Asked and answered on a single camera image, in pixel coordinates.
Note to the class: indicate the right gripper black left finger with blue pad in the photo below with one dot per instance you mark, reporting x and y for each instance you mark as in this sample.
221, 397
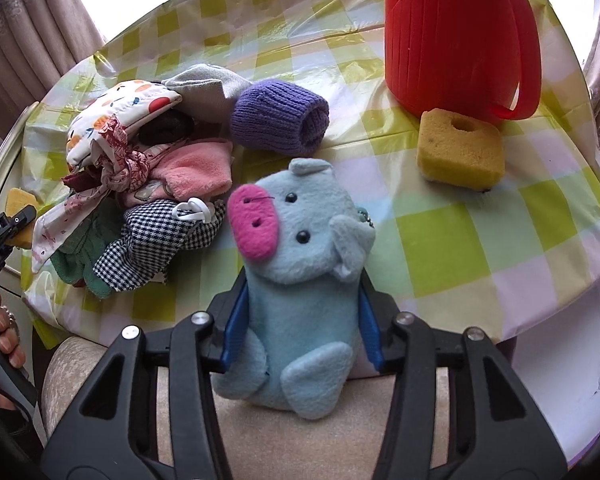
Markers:
146, 411

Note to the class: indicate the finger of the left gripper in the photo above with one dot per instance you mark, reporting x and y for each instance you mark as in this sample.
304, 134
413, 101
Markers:
20, 220

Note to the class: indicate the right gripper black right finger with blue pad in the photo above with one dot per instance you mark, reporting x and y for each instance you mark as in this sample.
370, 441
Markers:
496, 430

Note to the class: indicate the round sponge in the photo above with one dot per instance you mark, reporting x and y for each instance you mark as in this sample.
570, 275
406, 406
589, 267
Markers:
22, 207

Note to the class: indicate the teal green towel cloth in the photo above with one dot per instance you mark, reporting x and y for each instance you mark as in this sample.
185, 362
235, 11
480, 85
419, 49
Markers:
74, 261

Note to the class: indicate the red patterned knotted cloth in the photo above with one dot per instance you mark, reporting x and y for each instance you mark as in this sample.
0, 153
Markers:
123, 169

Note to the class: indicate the white floral fabric pouch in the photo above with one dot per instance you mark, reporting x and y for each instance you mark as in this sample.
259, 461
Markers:
132, 102

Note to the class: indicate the grey drawstring cloth bag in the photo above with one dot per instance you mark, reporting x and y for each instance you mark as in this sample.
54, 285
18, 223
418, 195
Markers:
208, 92

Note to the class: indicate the blue plush pig pouch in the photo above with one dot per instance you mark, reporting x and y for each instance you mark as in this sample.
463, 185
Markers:
304, 245

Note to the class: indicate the yellow square sponge with hole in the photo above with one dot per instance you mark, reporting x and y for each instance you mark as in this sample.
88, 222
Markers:
459, 150

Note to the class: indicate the purple knitted sock roll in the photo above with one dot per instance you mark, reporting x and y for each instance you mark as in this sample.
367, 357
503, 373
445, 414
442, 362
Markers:
281, 117

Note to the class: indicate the white cardboard box purple rim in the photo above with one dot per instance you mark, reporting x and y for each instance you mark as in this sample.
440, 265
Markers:
559, 363

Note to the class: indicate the black white gingham pouch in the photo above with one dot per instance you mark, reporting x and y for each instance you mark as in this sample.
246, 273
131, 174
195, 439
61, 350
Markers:
152, 235

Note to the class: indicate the green checked plastic tablecloth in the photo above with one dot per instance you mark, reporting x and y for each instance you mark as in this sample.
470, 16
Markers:
504, 260

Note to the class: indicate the pink fleece cloth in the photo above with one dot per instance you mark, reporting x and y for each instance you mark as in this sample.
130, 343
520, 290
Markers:
200, 169

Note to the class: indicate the dark maroon sock roll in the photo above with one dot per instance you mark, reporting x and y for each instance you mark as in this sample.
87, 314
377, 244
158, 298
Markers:
169, 127

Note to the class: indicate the beige velvet cushion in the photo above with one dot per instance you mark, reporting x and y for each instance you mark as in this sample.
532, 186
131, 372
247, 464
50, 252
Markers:
260, 443

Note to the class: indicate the beige curtain left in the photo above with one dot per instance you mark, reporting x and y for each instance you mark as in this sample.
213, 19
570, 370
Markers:
40, 41

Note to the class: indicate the red plastic thermos jug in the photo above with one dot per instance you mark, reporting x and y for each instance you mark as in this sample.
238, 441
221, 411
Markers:
479, 58

